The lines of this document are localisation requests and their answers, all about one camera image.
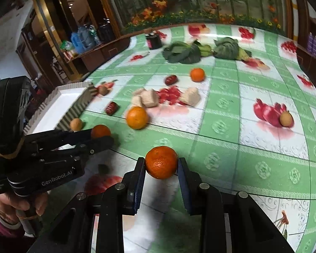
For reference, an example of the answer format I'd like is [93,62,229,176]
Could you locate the brown longan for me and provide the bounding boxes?
[70,118,83,132]
[279,111,295,128]
[98,85,110,96]

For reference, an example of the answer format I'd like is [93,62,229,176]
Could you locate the small mandarin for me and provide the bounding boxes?
[91,125,111,139]

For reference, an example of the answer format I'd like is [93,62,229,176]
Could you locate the mandarin orange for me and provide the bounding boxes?
[145,146,178,179]
[189,68,205,82]

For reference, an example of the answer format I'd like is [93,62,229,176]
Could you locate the red jujube date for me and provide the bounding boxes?
[105,102,119,115]
[164,75,178,86]

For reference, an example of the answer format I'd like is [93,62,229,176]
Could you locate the large orange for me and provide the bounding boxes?
[126,106,149,130]

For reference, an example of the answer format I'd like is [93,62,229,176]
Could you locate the beige sugarcane chunk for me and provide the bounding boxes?
[131,95,144,107]
[179,87,201,107]
[140,89,159,108]

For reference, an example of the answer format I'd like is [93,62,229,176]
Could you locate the person's left hand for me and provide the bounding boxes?
[0,192,48,225]

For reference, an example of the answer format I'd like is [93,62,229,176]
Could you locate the white tray striped rim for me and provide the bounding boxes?
[24,82,98,135]

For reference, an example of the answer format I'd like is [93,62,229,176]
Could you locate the brown longan by tray corner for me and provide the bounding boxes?
[98,85,110,96]

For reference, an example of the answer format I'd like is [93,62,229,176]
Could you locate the wooden sideboard cabinet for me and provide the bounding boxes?
[67,38,130,72]

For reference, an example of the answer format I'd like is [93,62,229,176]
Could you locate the blue water jug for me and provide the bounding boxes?
[71,32,86,54]

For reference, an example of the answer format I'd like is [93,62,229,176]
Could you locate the grey-blue thermos jug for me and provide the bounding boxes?
[78,26,96,50]

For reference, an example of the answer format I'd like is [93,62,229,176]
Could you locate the black cylindrical container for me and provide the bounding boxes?
[145,32,163,50]

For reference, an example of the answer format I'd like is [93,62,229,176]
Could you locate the green leafy vegetable left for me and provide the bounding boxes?
[162,40,213,65]

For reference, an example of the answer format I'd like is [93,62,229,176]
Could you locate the green leafy vegetable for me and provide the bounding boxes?
[162,40,213,65]
[213,37,252,61]

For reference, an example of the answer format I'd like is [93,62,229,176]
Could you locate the green leafy vegetable right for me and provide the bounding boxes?
[213,37,252,61]

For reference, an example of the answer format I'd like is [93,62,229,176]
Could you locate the purple bottles on shelf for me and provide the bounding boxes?
[307,32,316,56]

